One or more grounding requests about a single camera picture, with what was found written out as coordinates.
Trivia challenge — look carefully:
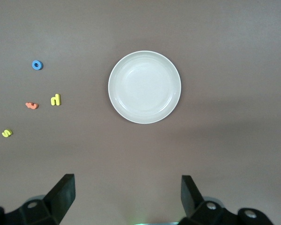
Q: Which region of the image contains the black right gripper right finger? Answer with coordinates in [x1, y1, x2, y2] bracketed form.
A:
[177, 175, 274, 225]

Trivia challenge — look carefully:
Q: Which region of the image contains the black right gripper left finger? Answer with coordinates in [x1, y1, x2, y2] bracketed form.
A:
[4, 173, 75, 225]

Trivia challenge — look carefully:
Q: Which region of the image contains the brown table cover sheet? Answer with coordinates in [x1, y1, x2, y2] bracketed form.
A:
[0, 0, 281, 225]

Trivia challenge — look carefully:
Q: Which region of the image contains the blue letter o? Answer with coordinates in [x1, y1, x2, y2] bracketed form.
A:
[31, 60, 44, 70]

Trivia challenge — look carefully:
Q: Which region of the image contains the yellow letter h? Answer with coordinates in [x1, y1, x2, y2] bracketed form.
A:
[50, 93, 61, 106]

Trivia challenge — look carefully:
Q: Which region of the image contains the beige brown plate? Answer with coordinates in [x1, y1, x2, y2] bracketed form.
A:
[108, 50, 182, 124]

